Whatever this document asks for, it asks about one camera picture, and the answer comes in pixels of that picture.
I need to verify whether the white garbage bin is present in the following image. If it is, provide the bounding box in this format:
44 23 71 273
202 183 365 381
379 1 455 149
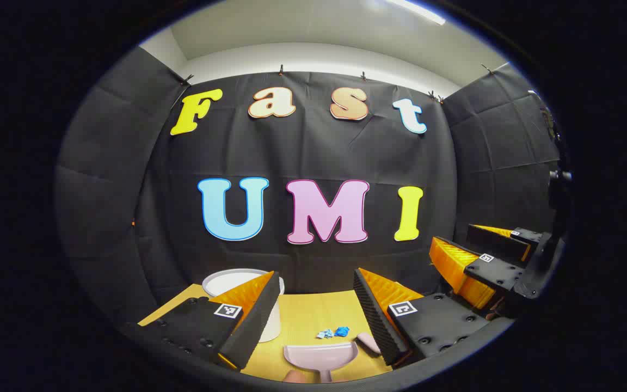
202 268 286 344

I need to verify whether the small pink broom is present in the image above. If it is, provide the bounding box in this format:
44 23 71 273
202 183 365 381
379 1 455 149
357 332 382 356

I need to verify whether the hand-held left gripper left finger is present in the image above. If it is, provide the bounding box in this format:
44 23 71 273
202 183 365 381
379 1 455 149
123 271 286 371

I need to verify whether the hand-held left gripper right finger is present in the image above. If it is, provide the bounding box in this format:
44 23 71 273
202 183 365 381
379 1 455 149
353 268 491 368

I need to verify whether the wooden desktop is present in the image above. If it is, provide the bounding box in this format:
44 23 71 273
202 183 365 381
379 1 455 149
138 283 417 384

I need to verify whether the pink dustpan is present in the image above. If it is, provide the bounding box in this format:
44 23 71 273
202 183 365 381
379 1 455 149
284 342 359 383

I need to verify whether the black backdrop cloth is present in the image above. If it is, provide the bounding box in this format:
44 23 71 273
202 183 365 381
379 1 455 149
55 46 564 327

